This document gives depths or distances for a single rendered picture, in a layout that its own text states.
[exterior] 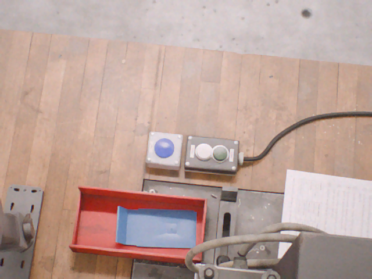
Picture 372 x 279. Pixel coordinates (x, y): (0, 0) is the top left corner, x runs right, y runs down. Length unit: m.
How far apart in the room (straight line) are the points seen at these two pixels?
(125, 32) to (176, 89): 1.09
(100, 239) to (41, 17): 1.36
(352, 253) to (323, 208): 0.79
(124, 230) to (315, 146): 0.42
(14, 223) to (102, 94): 0.38
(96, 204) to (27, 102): 0.27
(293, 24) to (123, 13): 0.59
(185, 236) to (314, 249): 0.77
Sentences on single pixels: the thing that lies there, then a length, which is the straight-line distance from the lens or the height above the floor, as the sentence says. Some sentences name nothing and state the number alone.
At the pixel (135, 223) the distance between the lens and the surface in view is 1.49.
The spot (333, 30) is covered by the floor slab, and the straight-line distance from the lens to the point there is 2.70.
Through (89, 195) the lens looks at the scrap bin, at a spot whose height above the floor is 0.91.
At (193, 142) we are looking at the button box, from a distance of 1.51.
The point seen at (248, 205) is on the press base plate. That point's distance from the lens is 1.51.
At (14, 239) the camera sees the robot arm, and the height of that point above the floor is 1.08.
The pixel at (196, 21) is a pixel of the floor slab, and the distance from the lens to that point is 2.66.
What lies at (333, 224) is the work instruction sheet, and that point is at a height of 0.90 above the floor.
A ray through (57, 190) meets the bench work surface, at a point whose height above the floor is 0.90.
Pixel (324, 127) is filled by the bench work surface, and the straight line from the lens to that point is 1.58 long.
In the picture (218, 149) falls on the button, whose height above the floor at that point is 0.94.
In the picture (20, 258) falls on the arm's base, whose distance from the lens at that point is 1.51.
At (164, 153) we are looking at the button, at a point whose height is 0.94.
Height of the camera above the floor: 2.36
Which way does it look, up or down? 72 degrees down
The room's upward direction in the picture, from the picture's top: 1 degrees clockwise
